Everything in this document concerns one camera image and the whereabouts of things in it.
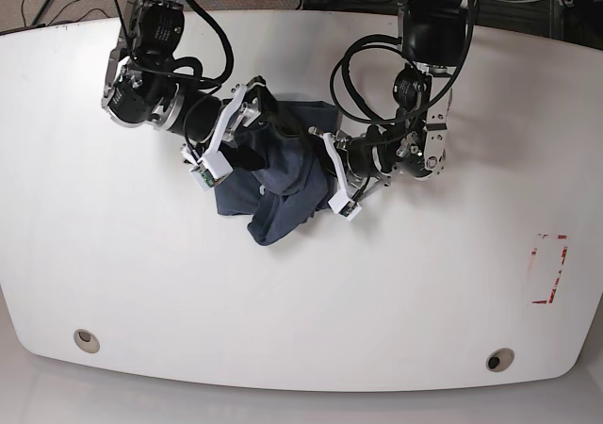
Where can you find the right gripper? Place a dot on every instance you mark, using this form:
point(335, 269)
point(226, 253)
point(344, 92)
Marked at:
point(209, 124)

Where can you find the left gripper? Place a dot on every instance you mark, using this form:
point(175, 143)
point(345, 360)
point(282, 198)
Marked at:
point(363, 160)

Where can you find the dark blue t-shirt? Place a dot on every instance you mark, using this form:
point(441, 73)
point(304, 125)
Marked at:
point(291, 188)

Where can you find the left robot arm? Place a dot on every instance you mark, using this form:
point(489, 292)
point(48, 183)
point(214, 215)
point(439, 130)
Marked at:
point(433, 40)

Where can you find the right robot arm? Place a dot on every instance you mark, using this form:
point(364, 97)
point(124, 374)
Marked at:
point(147, 84)

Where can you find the red tape rectangle marking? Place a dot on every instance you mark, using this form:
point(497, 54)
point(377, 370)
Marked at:
point(547, 259)

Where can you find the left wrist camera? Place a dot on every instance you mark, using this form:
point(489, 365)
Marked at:
point(344, 206)

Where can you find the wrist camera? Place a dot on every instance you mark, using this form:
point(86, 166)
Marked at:
point(344, 206)
point(211, 172)

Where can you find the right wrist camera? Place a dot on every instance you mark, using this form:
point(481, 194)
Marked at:
point(211, 172)

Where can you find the right table cable grommet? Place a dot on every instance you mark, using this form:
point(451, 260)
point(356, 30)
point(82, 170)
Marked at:
point(500, 360)

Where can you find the table cable grommet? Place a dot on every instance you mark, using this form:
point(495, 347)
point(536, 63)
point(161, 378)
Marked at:
point(86, 341)
point(500, 360)

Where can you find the left table cable grommet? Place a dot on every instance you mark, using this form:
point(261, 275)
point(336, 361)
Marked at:
point(86, 341)

